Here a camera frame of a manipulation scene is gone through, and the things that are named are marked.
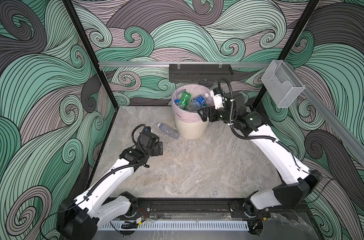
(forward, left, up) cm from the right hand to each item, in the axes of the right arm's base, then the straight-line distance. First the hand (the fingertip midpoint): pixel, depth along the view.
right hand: (206, 109), depth 72 cm
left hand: (-9, +27, -18) cm, 34 cm away
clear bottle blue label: (+16, +2, -11) cm, 19 cm away
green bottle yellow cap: (+20, +10, -11) cm, 25 cm away
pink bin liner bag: (+26, +4, -9) cm, 27 cm away
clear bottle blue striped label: (+17, +14, -12) cm, 25 cm away
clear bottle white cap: (+9, +21, -31) cm, 38 cm away
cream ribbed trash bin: (+4, +5, -24) cm, 25 cm away
